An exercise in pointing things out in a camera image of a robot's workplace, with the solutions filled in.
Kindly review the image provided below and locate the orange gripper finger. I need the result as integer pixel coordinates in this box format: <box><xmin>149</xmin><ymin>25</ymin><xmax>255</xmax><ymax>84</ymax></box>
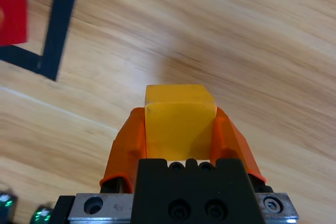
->
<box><xmin>209</xmin><ymin>107</ymin><xmax>274</xmax><ymax>193</ymax></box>
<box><xmin>99</xmin><ymin>107</ymin><xmax>146</xmax><ymax>195</ymax></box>

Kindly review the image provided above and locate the yellow wooden cube block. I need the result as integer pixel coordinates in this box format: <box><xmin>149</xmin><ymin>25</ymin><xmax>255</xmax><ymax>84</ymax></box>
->
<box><xmin>143</xmin><ymin>84</ymin><xmax>217</xmax><ymax>162</ymax></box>

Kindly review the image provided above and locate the red wooden cube block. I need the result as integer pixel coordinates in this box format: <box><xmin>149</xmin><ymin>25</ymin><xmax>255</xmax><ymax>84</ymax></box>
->
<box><xmin>0</xmin><ymin>0</ymin><xmax>28</xmax><ymax>48</ymax></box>

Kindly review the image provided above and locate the dark cylinder with green glint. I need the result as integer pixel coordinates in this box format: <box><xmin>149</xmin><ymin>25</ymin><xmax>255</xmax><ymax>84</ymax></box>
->
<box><xmin>0</xmin><ymin>187</ymin><xmax>18</xmax><ymax>224</ymax></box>
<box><xmin>30</xmin><ymin>202</ymin><xmax>55</xmax><ymax>224</ymax></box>

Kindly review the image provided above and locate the black tape rectangle outline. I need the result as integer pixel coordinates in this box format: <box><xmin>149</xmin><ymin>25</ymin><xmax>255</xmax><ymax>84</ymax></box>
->
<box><xmin>0</xmin><ymin>0</ymin><xmax>81</xmax><ymax>82</ymax></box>

